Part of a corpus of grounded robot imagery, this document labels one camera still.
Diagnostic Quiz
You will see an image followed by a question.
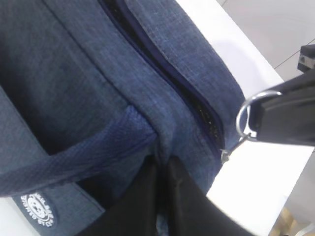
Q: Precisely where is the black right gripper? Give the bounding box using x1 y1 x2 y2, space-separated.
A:
249 44 315 147

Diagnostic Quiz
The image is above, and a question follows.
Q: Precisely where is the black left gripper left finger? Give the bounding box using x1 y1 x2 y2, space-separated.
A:
81 157 158 236

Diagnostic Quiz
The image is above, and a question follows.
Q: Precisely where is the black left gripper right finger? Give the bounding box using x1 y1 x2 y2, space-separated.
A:
165 156 252 236

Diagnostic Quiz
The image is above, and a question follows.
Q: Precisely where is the silver zipper pull ring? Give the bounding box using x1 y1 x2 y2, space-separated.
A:
220 90 284 164

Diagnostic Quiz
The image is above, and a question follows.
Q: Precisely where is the dark blue insulated lunch bag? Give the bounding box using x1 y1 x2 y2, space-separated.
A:
0 0 245 236

